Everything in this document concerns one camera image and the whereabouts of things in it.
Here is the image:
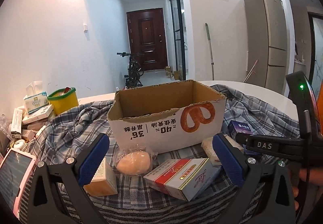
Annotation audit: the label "red white carton box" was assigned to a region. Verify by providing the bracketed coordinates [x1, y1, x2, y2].
[144, 158, 221, 202]

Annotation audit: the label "round bun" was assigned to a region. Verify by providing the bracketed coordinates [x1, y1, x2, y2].
[113, 145, 157, 176]

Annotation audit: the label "right hand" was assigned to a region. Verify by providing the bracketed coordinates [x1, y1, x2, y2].
[287, 162, 322, 206]

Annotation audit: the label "beige small box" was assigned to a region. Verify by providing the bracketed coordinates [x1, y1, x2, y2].
[83, 158, 118, 196]

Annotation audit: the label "white snack packet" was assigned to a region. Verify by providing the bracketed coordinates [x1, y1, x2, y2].
[201, 137, 222, 167]

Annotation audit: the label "purple small box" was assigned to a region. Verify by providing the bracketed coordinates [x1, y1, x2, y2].
[227, 120, 252, 140]

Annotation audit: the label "orange chair back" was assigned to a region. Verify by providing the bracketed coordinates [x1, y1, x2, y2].
[316, 84, 323, 133]

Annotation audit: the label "blue plaid cloth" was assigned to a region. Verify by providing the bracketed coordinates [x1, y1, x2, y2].
[27, 83, 299, 223]

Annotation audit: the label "phone in pink case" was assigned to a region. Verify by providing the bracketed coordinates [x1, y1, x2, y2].
[1, 148, 37, 219]

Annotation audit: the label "white flat box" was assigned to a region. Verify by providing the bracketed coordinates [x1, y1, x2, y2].
[22, 104, 53, 125]

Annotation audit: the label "yellow tub with green rim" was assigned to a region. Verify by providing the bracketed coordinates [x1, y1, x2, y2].
[48, 87, 79, 115]

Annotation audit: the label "white upright box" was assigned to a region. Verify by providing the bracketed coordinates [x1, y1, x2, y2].
[10, 108, 23, 139]

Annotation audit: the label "tissue box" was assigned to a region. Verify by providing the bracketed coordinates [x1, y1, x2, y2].
[23, 81, 49, 114]

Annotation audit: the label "cardboard box with pretzel print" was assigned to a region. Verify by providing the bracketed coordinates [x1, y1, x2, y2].
[107, 80, 226, 154]

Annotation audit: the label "black bicycle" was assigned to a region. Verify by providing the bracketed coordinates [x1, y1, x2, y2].
[117, 52, 144, 89]

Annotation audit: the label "small cardboard boxes on floor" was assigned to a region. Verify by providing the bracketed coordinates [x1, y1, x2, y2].
[165, 66, 181, 80]

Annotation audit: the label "beige refrigerator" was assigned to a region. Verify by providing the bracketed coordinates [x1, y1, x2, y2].
[244, 0, 287, 93]

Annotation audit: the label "dark red entrance door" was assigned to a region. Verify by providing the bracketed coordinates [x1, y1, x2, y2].
[126, 8, 168, 71]

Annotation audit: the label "black framed glass door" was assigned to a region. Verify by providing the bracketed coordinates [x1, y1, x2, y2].
[170, 0, 186, 81]

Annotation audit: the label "broom with pink handle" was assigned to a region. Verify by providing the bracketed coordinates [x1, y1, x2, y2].
[243, 60, 258, 83]

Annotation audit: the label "white wall switch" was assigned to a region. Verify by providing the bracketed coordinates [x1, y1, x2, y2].
[83, 23, 88, 32]

